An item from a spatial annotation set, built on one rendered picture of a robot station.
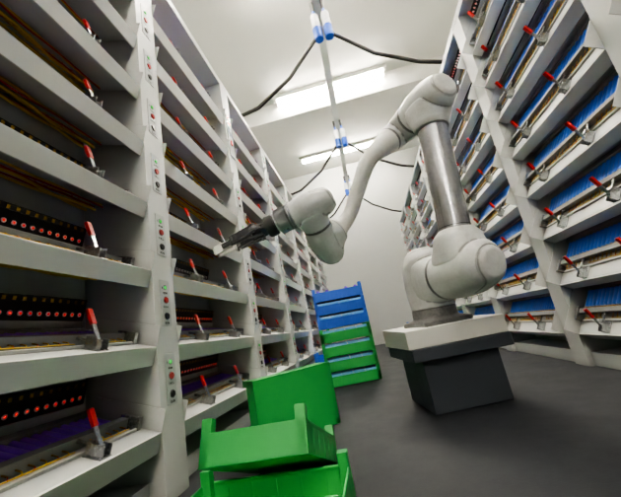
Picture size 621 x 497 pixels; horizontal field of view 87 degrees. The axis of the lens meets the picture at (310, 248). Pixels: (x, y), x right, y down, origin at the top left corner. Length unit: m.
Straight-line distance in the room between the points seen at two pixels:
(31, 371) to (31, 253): 0.19
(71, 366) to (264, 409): 0.57
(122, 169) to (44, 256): 0.45
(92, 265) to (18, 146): 0.24
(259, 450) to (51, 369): 0.37
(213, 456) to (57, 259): 0.45
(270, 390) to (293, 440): 0.48
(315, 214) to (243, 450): 0.70
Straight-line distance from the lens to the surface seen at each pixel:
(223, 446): 0.70
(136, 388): 0.96
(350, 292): 2.00
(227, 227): 1.68
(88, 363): 0.77
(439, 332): 1.16
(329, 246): 1.15
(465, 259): 1.05
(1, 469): 0.76
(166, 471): 0.96
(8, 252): 0.71
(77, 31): 1.10
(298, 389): 1.17
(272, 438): 0.67
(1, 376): 0.67
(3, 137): 0.78
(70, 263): 0.78
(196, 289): 1.15
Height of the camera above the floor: 0.30
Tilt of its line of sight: 15 degrees up
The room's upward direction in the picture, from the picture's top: 11 degrees counter-clockwise
